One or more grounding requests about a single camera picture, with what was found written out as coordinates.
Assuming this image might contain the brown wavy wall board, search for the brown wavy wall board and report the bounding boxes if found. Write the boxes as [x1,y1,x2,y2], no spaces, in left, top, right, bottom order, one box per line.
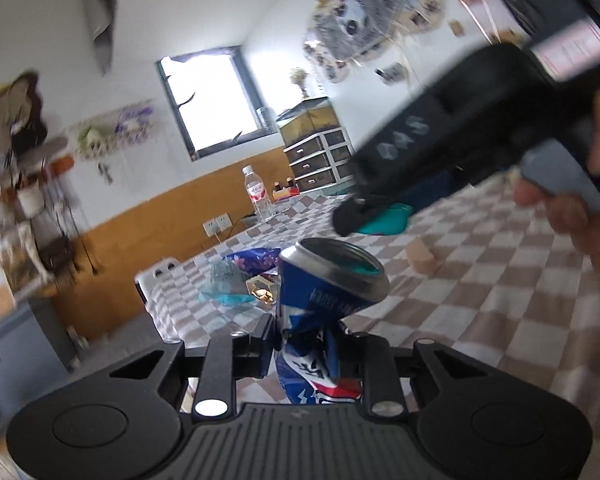
[0,72,49,157]

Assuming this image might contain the purple flowered tissue packet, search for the purple flowered tissue packet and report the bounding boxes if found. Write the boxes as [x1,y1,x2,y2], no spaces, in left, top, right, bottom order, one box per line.
[225,249,282,279]

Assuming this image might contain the grey framed window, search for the grey framed window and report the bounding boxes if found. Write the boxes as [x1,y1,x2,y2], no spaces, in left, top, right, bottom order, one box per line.
[155,46,276,161]

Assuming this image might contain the wooden wall hook board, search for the wooden wall hook board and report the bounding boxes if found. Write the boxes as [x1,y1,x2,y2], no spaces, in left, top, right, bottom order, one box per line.
[45,156,76,177]

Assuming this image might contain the small wall photo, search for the small wall photo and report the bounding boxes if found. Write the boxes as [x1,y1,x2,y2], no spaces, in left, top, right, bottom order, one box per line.
[375,62,407,86]

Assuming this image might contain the clear water bottle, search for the clear water bottle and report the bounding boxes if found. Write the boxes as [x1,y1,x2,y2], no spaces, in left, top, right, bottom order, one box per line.
[241,165,274,222]

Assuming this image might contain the printed canvas tote bag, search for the printed canvas tote bag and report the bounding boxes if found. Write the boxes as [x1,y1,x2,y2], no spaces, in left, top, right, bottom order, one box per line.
[0,205,52,292]

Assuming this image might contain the grey wall hook board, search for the grey wall hook board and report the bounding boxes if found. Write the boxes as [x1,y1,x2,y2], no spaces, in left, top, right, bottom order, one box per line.
[20,136,72,166]

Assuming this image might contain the glass aquarium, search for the glass aquarium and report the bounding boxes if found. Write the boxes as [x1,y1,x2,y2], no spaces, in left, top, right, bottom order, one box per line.
[277,97,341,146]

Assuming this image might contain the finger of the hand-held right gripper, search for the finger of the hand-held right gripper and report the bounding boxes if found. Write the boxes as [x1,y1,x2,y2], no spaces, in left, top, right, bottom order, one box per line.
[332,192,411,235]

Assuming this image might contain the person's right hand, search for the person's right hand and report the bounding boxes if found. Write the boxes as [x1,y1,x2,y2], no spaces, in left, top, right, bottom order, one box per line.
[512,87,600,273]

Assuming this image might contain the panda photo wall board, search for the panda photo wall board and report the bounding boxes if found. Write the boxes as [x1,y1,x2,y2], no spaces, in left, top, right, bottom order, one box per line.
[304,0,449,84]

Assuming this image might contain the white bucket bag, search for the white bucket bag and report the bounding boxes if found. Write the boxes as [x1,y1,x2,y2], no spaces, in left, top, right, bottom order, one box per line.
[17,182,47,216]

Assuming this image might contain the teal plastic wrapper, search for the teal plastic wrapper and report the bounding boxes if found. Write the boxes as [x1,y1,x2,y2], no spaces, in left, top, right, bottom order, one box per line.
[357,202,414,235]

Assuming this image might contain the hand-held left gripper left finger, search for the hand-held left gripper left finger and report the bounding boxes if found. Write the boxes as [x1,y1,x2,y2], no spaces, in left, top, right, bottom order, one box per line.
[109,315,276,418]

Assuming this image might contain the crushed blue drink can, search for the crushed blue drink can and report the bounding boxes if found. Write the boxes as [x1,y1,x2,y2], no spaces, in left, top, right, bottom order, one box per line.
[275,237,391,406]

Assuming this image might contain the white wall sockets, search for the white wall sockets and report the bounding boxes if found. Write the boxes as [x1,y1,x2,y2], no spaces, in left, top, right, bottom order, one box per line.
[202,214,233,237]

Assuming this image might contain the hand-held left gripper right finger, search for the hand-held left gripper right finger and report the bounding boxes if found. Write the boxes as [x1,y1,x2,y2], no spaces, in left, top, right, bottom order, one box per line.
[345,334,487,418]

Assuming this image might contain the grey storage box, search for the grey storage box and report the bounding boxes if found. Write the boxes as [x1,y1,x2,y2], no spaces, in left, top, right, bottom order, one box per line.
[0,300,76,396]

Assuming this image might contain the plastic drawer unit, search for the plastic drawer unit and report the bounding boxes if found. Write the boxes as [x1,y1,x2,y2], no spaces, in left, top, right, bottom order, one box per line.
[284,127,356,194]

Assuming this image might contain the brown leather satchel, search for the brown leather satchel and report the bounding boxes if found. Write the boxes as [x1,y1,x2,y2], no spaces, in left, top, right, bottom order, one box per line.
[42,237,79,274]

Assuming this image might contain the grey ceiling fixture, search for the grey ceiling fixture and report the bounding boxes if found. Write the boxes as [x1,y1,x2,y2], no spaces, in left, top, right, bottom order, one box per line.
[81,0,119,77]

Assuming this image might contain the white wall shelf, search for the white wall shelf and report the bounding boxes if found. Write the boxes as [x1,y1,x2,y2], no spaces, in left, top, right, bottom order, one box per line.
[70,102,157,162]

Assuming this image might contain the dried flower vase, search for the dried flower vase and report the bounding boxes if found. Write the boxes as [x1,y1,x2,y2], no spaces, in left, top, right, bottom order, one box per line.
[290,67,312,101]

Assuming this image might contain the gold foil wrapper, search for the gold foil wrapper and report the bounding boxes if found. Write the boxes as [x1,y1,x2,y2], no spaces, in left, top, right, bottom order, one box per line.
[247,275,279,307]

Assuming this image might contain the small cardboard box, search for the small cardboard box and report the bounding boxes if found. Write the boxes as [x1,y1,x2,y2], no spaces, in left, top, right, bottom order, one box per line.
[406,240,443,273]

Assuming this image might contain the teal printed plastic packet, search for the teal printed plastic packet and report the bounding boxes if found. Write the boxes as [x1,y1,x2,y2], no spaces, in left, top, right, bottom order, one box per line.
[199,259,257,306]

